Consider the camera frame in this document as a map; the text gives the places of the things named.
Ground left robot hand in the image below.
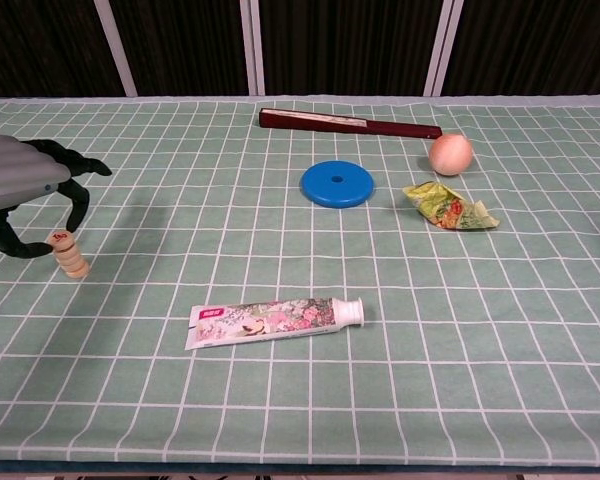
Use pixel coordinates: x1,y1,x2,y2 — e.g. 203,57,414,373
0,133,113,260

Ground floral toothpaste tube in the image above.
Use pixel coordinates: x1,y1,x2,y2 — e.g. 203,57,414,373
184,296,366,352

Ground blue plastic disc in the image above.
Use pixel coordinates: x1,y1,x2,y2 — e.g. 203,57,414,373
300,159,376,210

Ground green grid tablecloth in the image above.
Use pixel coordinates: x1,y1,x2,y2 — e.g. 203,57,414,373
0,93,600,464

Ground dark red folded fan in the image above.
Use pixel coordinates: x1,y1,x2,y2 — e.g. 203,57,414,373
258,107,442,140

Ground crumpled green snack wrapper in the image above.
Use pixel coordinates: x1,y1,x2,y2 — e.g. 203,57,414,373
402,181,500,231

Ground peach coloured ball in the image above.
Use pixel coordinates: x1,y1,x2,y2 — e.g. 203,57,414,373
427,132,475,177

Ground white aluminium frame post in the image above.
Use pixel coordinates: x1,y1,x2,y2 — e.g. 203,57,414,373
92,0,139,97
239,0,266,97
423,0,465,97

